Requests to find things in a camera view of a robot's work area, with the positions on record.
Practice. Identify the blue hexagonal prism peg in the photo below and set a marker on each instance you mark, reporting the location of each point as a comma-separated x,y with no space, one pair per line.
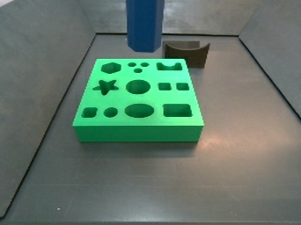
145,17

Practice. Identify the green shape sorter block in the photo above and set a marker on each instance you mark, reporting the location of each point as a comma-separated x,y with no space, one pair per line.
138,100

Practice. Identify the dark curved holder block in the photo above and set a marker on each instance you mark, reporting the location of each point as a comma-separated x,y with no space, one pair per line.
187,50

